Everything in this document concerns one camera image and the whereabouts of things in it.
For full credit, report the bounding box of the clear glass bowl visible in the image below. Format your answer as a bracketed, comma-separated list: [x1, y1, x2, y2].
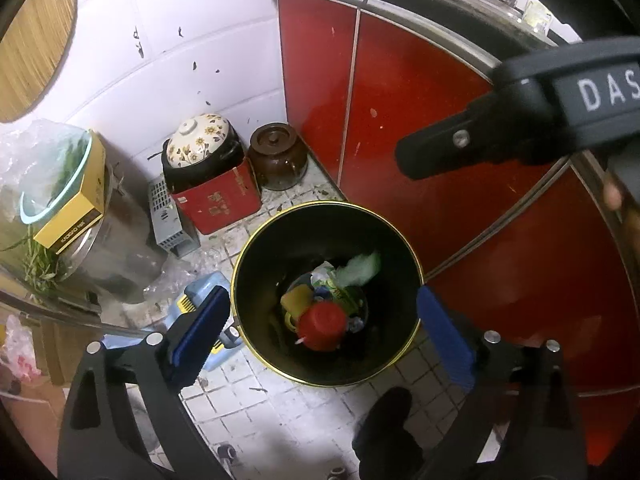
[20, 127, 96, 223]

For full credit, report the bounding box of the bag of green vegetables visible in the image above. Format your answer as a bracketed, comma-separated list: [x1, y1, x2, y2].
[0, 119, 101, 296]

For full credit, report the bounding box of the floral ceramic lid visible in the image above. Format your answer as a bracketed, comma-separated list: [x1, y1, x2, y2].
[166, 114, 238, 168]

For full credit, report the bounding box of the red tin box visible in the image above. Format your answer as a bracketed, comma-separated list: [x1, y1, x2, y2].
[170, 157, 263, 235]

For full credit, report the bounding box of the yellow sponge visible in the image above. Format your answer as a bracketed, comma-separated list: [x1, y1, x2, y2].
[280, 284, 313, 318]

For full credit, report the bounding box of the pink white plastic bag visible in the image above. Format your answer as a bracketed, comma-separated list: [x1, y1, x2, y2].
[2, 315, 43, 381]

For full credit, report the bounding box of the person's right hand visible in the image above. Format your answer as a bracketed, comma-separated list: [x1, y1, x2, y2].
[602, 179, 640, 261]

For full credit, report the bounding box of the red plastic cup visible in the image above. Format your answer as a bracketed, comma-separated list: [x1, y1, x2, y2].
[297, 302, 351, 352]

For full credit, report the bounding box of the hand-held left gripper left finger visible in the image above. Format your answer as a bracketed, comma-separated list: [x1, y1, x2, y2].
[57, 285, 233, 480]

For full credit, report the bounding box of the grey metal pot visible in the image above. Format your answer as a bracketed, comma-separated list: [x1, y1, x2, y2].
[60, 162, 168, 306]

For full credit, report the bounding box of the grey plastic crate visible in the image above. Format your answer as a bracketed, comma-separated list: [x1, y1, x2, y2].
[148, 177, 201, 257]

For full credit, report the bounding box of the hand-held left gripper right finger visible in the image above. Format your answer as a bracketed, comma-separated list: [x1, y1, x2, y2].
[415, 285, 588, 480]

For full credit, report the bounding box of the wooden cutting board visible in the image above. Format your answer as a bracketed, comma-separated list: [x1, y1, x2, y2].
[0, 0, 79, 123]

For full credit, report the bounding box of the red cabinet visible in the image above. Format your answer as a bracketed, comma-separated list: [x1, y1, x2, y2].
[277, 0, 640, 471]

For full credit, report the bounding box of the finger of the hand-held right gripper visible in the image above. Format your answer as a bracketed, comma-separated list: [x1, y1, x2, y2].
[396, 91, 571, 180]

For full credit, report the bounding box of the brown ceramic jar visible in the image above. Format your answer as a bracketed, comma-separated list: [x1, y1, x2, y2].
[248, 122, 308, 192]

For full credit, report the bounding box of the black cooking pot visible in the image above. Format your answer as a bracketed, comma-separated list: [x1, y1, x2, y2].
[161, 135, 247, 195]

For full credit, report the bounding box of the yellow cardboard box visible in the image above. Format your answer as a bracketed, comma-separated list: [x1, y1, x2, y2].
[32, 132, 107, 251]

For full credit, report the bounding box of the black bin with gold rim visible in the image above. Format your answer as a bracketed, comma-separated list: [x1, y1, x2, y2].
[230, 201, 426, 387]

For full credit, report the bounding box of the green yellow cartoon wrapper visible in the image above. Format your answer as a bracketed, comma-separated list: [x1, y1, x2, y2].
[312, 262, 363, 311]

